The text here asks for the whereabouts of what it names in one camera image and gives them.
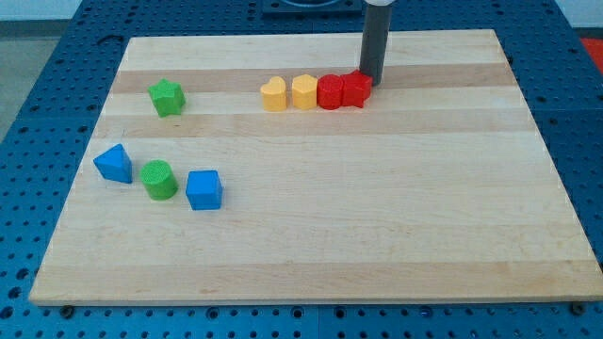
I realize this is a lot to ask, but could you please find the white pointer mount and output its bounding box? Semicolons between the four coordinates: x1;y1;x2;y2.
366;0;396;7

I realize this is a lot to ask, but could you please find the dark grey cylindrical pointer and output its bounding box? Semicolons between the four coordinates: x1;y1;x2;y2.
359;3;393;86

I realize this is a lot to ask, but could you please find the red star block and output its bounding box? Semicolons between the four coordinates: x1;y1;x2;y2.
341;70;372;108

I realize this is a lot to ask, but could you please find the green star block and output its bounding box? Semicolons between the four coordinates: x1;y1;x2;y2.
148;79;186;118

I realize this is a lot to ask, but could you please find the red cylinder block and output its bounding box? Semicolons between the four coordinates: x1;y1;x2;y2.
317;74;344;110

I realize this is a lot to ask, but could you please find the yellow heart block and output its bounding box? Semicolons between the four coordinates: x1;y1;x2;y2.
260;76;287;112

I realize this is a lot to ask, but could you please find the light wooden board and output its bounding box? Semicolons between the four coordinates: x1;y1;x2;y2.
29;29;602;306

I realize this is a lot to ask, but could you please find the blue cube block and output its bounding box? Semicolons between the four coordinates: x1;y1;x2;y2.
186;169;223;210

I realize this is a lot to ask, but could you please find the green cylinder block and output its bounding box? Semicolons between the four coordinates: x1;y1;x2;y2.
139;159;178;201

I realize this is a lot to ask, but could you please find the blue triangle block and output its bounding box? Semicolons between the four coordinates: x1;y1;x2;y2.
93;144;133;184

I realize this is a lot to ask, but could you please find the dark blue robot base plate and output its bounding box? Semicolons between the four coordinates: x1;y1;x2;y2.
261;0;364;17

